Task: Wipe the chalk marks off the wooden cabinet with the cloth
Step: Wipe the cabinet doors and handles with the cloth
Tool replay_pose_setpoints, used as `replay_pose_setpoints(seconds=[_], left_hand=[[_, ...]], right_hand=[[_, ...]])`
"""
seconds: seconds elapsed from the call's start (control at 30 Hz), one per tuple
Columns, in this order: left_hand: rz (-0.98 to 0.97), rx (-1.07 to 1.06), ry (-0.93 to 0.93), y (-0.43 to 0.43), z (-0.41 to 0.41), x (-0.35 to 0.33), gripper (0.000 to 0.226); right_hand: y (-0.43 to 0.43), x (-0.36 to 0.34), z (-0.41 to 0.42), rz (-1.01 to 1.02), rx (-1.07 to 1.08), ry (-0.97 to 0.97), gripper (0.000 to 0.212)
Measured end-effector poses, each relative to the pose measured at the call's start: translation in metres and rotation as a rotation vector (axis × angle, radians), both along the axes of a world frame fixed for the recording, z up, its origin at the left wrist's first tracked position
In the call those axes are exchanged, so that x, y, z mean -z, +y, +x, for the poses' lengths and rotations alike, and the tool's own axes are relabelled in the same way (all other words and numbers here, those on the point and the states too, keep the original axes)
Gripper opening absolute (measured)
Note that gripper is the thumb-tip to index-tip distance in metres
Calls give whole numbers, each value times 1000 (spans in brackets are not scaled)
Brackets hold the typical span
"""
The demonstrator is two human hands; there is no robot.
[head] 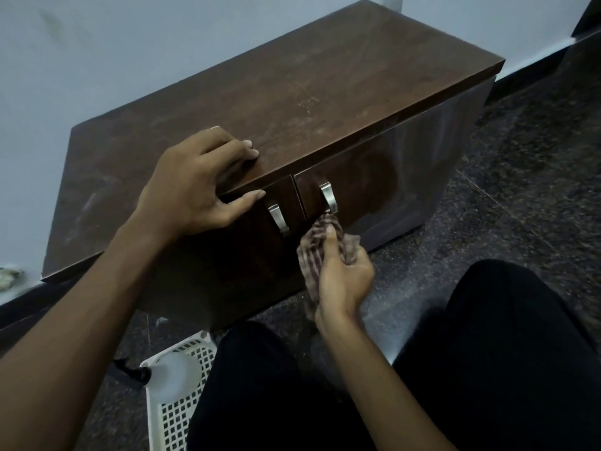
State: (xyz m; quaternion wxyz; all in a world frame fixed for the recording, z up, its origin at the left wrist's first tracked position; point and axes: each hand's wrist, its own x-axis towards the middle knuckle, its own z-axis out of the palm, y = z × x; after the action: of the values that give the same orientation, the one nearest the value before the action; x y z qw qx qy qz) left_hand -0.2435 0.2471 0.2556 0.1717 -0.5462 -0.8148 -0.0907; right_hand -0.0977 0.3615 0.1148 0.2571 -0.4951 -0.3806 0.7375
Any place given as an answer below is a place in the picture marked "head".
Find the person's left hand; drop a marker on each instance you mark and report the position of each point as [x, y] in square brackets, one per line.
[188, 192]

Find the person's right hand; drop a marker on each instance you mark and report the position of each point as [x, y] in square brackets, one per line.
[343, 281]

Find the striped brown cleaning cloth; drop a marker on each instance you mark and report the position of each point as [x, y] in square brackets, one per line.
[319, 248]

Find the white spray bottle black trigger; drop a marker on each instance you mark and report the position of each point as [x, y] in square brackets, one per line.
[173, 375]

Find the person's right forearm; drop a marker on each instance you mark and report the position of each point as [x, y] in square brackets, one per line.
[389, 399]

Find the person's left forearm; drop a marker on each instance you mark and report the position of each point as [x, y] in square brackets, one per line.
[61, 342]

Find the person's black trousers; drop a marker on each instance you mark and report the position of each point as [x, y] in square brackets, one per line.
[305, 399]

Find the dark wooden table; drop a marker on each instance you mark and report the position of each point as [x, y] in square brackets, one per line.
[305, 89]

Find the white plaster lump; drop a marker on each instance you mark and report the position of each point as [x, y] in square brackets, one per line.
[9, 278]

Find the white plastic lattice basket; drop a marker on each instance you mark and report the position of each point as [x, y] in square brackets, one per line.
[173, 408]

